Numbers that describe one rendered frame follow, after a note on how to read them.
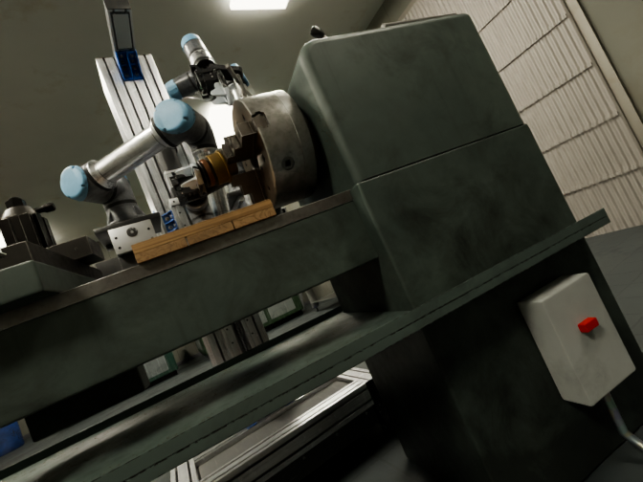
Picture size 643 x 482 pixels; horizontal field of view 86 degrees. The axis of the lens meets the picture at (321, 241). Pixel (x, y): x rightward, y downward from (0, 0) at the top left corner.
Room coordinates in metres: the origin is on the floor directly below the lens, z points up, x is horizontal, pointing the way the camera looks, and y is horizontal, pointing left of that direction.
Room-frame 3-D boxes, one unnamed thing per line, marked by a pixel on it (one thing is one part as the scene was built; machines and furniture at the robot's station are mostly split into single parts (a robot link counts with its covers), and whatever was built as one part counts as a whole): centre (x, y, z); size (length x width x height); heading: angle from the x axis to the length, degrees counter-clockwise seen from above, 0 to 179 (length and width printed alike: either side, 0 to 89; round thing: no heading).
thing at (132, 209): (1.34, 0.67, 1.21); 0.15 x 0.15 x 0.10
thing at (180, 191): (1.00, 0.29, 1.08); 0.12 x 0.09 x 0.08; 19
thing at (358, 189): (1.13, -0.33, 0.43); 0.60 x 0.48 x 0.86; 110
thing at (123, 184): (1.33, 0.67, 1.33); 0.13 x 0.12 x 0.14; 171
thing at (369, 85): (1.14, -0.33, 1.06); 0.59 x 0.48 x 0.39; 110
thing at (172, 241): (0.90, 0.27, 0.89); 0.36 x 0.30 x 0.04; 20
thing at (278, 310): (8.07, 2.36, 0.45); 2.19 x 2.00 x 0.91; 117
